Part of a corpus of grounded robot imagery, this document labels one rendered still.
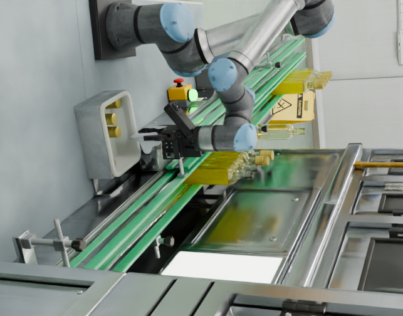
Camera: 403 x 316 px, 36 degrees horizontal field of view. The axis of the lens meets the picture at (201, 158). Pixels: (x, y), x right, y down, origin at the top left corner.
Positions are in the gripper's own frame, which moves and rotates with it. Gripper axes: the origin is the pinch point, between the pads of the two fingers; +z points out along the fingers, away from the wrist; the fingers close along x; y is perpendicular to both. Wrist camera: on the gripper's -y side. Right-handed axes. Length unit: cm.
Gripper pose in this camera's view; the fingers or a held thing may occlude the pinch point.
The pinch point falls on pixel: (138, 132)
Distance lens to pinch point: 182.0
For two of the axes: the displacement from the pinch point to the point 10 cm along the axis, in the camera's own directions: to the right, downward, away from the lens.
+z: -9.2, 0.0, 3.8
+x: 3.6, -3.7, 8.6
